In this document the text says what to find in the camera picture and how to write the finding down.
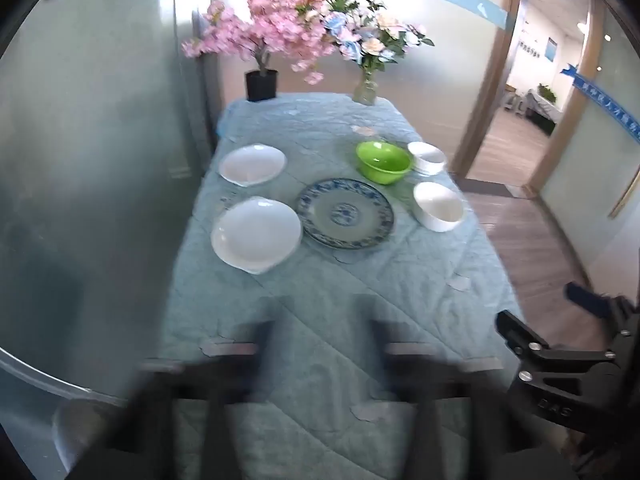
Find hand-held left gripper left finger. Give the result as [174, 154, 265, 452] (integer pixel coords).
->
[75, 320, 276, 480]

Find large white plate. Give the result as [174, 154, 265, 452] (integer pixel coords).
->
[210, 196, 304, 275]

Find white bowl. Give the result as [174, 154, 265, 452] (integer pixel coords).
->
[406, 141, 447, 177]
[413, 181, 464, 233]

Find pastel flower bouquet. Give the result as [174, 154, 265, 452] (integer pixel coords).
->
[320, 0, 435, 78]

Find light blue quilted blanket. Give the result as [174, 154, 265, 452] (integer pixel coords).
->
[162, 92, 526, 480]

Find small white plate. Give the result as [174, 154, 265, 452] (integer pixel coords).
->
[218, 144, 287, 187]

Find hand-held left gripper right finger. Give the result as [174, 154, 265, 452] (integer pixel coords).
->
[368, 319, 576, 480]

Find wooden door frame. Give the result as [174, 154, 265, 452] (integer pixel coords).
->
[452, 0, 608, 201]

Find blue patterned plate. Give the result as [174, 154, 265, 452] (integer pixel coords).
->
[295, 178, 395, 251]

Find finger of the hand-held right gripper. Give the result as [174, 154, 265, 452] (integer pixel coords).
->
[564, 281, 640, 356]
[495, 309, 617, 367]

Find green bowl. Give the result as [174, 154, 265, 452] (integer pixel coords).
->
[356, 140, 413, 185]

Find small stool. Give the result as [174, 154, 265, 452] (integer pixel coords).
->
[505, 87, 526, 117]

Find pink blossom tree black pot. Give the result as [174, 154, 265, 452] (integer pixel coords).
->
[181, 0, 337, 102]

